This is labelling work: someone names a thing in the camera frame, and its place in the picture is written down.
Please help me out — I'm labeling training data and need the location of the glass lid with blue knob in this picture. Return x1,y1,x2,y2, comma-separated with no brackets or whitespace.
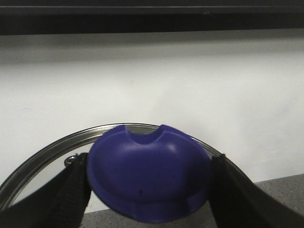
0,122,256,224

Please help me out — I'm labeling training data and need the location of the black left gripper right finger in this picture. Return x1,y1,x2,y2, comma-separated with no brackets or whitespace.
210,154,304,228

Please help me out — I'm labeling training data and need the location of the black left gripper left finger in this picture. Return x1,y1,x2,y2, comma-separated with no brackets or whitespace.
0,153,91,228

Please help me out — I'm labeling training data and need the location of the black range hood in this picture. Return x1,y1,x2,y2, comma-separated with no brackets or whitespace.
0,0,304,35

